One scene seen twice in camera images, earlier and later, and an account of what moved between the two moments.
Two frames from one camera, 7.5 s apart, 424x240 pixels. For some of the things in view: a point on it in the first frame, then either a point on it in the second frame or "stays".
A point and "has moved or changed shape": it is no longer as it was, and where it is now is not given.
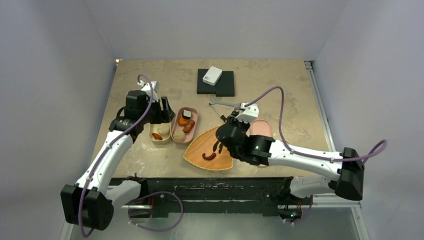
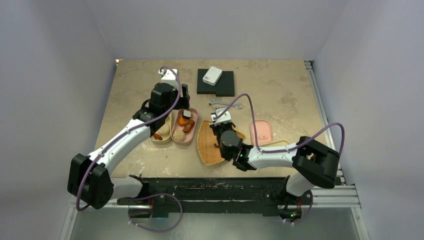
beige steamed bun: (163, 129) stays
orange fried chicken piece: (182, 121) stays
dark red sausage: (189, 126) stays
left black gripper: (165, 116) → (182, 103)
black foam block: (224, 87) stays
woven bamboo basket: (199, 152) has moved or changed shape
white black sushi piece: (186, 114) stays
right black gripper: (232, 121) → (215, 127)
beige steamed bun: (179, 135) stays
